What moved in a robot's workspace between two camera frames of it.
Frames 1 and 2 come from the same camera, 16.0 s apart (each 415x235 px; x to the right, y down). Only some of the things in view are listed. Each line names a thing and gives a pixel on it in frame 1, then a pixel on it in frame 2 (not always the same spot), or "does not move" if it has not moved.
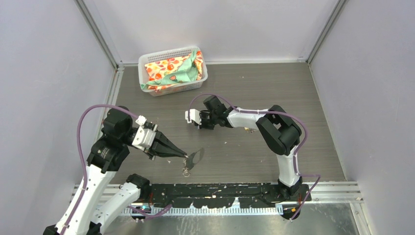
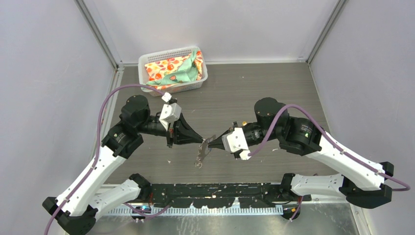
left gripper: x=162 y=146 to x=181 y=132
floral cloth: x=184 y=69 does not move
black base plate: x=220 y=195 does not move
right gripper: x=203 y=125 to x=218 y=142
